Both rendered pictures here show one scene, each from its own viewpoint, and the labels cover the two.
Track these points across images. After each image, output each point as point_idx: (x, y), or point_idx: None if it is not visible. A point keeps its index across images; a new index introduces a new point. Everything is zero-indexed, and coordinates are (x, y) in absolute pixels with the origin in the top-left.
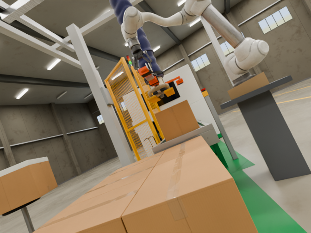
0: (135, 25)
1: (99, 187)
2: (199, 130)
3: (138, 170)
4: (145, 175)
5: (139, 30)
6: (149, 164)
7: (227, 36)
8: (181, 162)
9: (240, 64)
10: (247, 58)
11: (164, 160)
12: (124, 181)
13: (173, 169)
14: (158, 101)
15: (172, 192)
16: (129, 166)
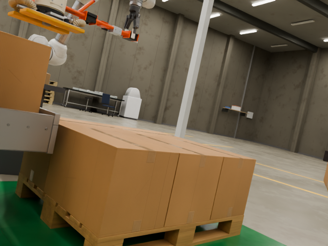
0: (145, 7)
1: (184, 149)
2: None
3: (143, 137)
4: (157, 136)
5: None
6: (128, 133)
7: (71, 33)
8: (139, 131)
9: (54, 57)
10: (61, 59)
11: (124, 131)
12: (168, 141)
13: (150, 133)
14: (28, 14)
15: (172, 135)
16: (112, 139)
